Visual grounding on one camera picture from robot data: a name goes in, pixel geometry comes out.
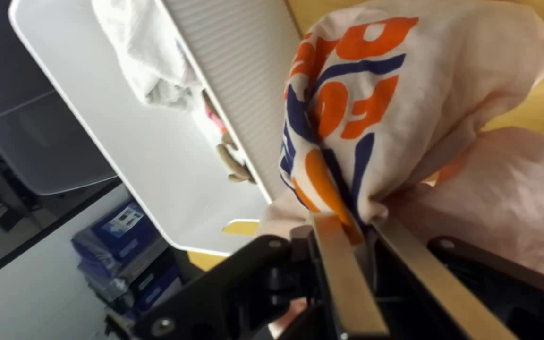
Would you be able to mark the bright pink cloth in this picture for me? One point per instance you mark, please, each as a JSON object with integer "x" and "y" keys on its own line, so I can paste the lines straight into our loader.
{"x": 212, "y": 115}

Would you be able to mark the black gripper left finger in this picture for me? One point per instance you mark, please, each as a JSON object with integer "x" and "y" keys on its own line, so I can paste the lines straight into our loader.
{"x": 348, "y": 276}

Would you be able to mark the brown plush toy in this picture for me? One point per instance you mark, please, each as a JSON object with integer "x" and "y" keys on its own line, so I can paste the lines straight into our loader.
{"x": 234, "y": 161}

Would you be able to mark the white towel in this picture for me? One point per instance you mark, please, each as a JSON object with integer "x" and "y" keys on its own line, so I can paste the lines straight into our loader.
{"x": 151, "y": 49}

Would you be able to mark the pale pink shirt orange print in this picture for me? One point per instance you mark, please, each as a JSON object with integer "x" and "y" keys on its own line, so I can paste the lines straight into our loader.
{"x": 423, "y": 113}

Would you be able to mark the white plastic storage bin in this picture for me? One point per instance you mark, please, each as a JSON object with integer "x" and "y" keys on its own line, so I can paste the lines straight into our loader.
{"x": 159, "y": 163}

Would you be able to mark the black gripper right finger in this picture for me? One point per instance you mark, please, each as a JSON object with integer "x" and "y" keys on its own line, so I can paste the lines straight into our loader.
{"x": 434, "y": 283}

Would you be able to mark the grey office chair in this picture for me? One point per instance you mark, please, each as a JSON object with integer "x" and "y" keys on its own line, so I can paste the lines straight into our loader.
{"x": 38, "y": 151}

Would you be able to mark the blue storage boxes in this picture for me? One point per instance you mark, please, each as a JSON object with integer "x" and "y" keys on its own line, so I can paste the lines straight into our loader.
{"x": 127, "y": 246}

